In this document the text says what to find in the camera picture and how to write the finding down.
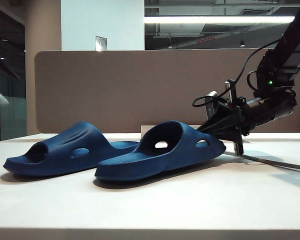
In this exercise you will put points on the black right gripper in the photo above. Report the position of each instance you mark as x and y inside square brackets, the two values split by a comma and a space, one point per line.
[240, 117]

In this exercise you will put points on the blue foam slide slipper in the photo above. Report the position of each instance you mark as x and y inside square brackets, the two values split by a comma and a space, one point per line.
[52, 160]
[130, 167]

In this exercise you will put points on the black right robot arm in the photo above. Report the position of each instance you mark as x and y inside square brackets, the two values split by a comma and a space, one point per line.
[290, 37]

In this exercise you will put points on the red led sign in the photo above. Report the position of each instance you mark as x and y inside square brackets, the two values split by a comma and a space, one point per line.
[205, 40]

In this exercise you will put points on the white ceiling light strip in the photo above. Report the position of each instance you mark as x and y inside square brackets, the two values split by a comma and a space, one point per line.
[202, 19]

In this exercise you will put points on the brown desk partition panel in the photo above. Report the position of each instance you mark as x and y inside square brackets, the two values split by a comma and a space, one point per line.
[115, 87]

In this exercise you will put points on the dark glass door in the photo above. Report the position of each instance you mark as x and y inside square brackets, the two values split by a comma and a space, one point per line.
[10, 62]

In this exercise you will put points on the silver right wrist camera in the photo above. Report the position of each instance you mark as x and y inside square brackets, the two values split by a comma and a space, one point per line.
[210, 107]

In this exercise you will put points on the metal wall switch plate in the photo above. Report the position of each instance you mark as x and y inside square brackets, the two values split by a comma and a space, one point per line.
[101, 43]

